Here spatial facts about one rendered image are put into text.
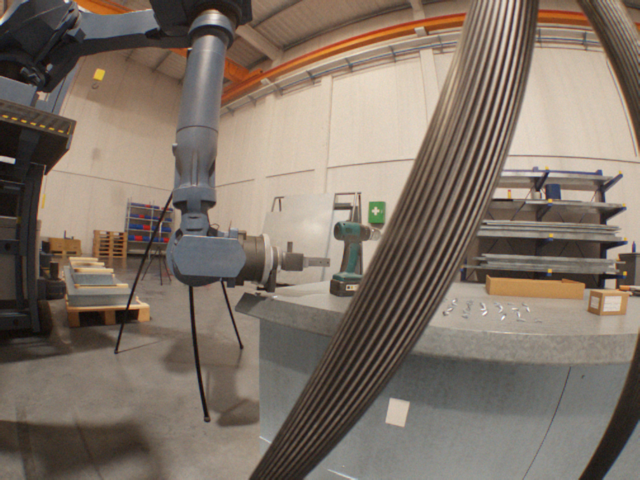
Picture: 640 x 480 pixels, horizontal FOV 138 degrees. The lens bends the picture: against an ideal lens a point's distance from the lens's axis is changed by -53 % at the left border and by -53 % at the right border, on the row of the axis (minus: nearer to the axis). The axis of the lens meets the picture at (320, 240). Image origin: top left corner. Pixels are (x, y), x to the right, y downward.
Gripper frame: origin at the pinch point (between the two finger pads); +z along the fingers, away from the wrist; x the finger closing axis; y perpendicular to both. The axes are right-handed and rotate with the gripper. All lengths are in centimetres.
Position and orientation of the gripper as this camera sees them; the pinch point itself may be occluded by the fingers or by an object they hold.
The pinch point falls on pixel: (320, 261)
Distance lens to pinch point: 80.3
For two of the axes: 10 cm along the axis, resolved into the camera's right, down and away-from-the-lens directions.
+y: 0.6, -10.0, 0.3
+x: -4.2, 0.0, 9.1
